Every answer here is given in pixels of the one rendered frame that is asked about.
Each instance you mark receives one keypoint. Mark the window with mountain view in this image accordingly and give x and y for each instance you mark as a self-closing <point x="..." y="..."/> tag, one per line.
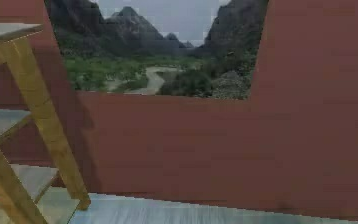
<point x="160" y="50"/>

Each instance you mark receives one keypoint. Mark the wooden shelf with grey boards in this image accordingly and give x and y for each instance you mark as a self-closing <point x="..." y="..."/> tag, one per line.
<point x="42" y="113"/>

